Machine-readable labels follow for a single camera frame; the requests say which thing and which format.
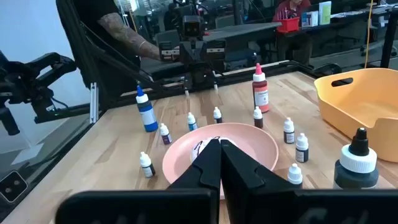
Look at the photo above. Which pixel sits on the black table-level camera box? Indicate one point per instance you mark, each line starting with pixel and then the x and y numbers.
pixel 12 186

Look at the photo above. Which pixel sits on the small blue dropper bottle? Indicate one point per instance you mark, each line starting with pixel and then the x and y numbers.
pixel 192 123

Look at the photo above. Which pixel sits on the person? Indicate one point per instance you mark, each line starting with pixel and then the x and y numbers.
pixel 93 12
pixel 283 12

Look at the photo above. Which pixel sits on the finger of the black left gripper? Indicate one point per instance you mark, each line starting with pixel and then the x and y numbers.
pixel 192 76
pixel 206 76

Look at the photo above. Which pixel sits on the small brown dropper bottle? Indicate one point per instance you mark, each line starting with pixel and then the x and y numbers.
pixel 258 119

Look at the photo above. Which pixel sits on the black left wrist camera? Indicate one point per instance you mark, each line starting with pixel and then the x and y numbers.
pixel 191 28

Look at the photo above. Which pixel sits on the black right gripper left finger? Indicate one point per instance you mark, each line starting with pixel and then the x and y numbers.
pixel 199 186

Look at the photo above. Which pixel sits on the long background workbench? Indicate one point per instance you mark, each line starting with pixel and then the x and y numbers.
pixel 348 15

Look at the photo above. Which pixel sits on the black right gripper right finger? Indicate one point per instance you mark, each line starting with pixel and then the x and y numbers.
pixel 248 193

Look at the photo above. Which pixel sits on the large blue food colouring bottle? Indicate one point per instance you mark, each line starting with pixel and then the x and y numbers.
pixel 147 116

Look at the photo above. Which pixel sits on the yellow plastic bin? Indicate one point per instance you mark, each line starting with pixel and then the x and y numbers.
pixel 357 105

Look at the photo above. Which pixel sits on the grey desk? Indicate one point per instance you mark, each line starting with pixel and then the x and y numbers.
pixel 242 31

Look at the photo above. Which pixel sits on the small purple dropper bottle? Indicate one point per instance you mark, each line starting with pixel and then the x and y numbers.
pixel 165 136

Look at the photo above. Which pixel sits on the red plastic bin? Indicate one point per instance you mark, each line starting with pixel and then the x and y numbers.
pixel 289 25

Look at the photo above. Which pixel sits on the large black food colouring bottle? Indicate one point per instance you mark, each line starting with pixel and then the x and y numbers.
pixel 356 174

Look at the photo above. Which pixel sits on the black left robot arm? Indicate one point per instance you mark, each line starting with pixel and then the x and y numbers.
pixel 189 9

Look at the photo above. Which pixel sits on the white and blue box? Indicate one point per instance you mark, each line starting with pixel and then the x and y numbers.
pixel 309 19

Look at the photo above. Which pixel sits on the person's forearm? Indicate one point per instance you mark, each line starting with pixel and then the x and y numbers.
pixel 130 37

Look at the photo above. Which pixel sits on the green and white box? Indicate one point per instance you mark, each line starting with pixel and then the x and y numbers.
pixel 325 12

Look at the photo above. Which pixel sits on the silver frame bracket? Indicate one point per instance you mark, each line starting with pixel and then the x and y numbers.
pixel 93 102

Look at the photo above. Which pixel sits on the pink round plate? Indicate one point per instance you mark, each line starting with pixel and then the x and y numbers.
pixel 248 140

